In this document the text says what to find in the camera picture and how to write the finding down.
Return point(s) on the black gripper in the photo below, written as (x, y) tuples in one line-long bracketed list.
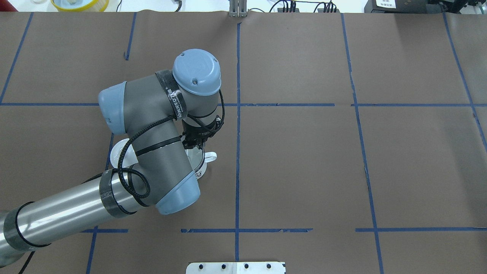
[(193, 134)]

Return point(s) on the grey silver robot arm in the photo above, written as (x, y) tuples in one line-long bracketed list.
[(163, 115)]

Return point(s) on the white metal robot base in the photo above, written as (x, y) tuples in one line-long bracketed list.
[(250, 267)]

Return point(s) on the white enamel mug blue rim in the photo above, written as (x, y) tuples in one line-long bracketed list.
[(199, 160)]

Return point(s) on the yellow rimmed bowl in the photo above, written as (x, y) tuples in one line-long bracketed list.
[(80, 5)]

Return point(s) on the black device with label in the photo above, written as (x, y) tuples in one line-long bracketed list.
[(403, 6)]

